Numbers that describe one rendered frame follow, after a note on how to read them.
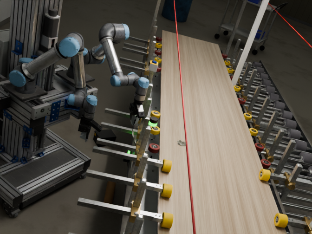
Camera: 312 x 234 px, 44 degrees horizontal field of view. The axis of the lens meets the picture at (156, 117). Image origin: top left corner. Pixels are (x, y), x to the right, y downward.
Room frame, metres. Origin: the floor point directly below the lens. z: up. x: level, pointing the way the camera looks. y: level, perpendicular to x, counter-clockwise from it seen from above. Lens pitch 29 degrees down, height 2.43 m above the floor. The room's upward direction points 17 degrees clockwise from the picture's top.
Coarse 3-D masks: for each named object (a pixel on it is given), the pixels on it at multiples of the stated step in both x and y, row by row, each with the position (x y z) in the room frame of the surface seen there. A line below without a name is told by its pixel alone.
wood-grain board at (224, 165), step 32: (192, 64) 4.26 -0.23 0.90; (224, 64) 4.58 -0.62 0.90; (160, 96) 3.23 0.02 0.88; (192, 96) 3.40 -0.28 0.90; (224, 96) 3.62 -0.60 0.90; (160, 128) 2.64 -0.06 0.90; (192, 128) 2.78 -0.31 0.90; (224, 128) 2.95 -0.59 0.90; (192, 160) 2.33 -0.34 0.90; (224, 160) 2.45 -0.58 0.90; (256, 160) 2.58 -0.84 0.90; (160, 192) 1.88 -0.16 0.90; (192, 192) 1.97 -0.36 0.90; (224, 192) 2.07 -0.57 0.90; (256, 192) 2.17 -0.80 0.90; (160, 224) 1.62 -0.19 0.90; (192, 224) 1.69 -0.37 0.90; (224, 224) 1.77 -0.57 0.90; (256, 224) 1.85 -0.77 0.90
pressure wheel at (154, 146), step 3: (150, 144) 2.36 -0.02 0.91; (153, 144) 2.38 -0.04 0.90; (156, 144) 2.38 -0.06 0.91; (150, 147) 2.33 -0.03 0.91; (153, 147) 2.34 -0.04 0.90; (156, 147) 2.35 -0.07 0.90; (159, 147) 2.36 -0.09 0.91; (150, 150) 2.32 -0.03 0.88; (153, 150) 2.31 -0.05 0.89; (156, 150) 2.32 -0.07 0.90; (150, 156) 2.35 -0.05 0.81
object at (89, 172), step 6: (90, 174) 1.80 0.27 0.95; (96, 174) 1.80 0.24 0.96; (102, 174) 1.82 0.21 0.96; (108, 174) 1.83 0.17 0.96; (108, 180) 1.81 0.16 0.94; (114, 180) 1.81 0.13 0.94; (120, 180) 1.82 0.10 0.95; (126, 180) 1.83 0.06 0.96; (132, 180) 1.84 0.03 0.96; (150, 186) 1.84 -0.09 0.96; (156, 186) 1.85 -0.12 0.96
